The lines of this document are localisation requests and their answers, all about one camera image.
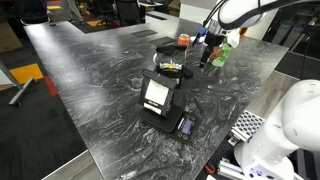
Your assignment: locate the white mug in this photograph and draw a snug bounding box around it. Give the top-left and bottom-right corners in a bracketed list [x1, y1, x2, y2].
[152, 52, 160, 68]

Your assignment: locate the grey metal stand frame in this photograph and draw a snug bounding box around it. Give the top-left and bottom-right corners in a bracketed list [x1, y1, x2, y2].
[0, 60, 39, 108]

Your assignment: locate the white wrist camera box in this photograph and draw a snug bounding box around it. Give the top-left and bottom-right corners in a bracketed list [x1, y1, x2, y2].
[226, 29, 241, 49]

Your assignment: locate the brown cardboard box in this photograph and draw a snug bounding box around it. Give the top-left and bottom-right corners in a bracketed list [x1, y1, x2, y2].
[0, 21, 24, 54]

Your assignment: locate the aluminium extrusion rail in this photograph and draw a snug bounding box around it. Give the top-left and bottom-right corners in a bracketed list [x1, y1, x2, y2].
[217, 159, 254, 180]

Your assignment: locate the black bag with gold print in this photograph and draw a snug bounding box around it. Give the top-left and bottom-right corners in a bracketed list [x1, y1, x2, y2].
[155, 44, 188, 88]

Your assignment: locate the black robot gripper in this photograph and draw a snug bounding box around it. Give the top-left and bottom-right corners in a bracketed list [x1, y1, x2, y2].
[198, 19, 231, 69]

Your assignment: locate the black bag with white label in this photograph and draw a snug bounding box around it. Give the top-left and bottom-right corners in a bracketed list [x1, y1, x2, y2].
[138, 68, 178, 118]

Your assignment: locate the perforated metal plate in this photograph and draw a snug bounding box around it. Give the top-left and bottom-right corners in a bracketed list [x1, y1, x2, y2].
[230, 110, 267, 143]

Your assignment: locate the green snack bag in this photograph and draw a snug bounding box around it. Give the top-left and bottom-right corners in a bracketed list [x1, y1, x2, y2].
[208, 41, 233, 69]

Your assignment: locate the black digital kitchen scale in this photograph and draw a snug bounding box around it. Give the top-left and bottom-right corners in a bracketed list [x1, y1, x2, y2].
[140, 103, 198, 144]

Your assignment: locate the orange handled tool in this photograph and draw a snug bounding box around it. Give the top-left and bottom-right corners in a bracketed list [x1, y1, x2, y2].
[204, 164, 217, 176]

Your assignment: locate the black round coaster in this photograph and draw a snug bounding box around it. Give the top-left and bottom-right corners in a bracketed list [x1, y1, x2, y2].
[182, 66, 195, 80]

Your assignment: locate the orange drink can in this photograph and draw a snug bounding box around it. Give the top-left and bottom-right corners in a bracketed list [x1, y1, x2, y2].
[177, 33, 192, 60]

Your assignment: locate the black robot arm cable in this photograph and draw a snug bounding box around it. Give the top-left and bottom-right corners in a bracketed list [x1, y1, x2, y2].
[201, 0, 320, 30]

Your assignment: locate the black office chair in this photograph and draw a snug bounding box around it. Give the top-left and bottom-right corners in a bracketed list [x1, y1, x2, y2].
[114, 0, 143, 27]

